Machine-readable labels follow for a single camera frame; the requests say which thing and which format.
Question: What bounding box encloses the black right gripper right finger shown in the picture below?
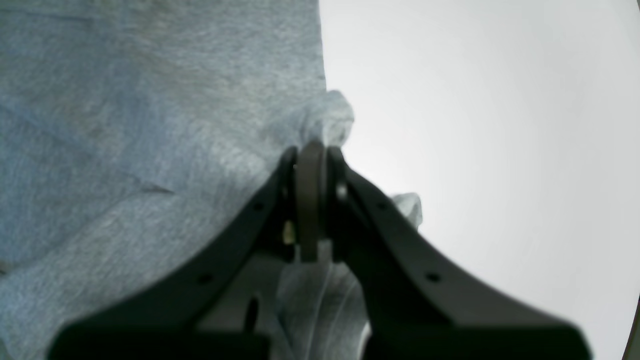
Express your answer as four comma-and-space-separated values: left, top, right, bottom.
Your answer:
326, 146, 592, 360

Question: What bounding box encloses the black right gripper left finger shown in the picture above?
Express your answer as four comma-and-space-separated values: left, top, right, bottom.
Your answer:
47, 141, 326, 360

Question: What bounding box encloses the grey T-shirt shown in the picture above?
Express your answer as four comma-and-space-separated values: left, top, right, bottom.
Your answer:
0, 0, 423, 360

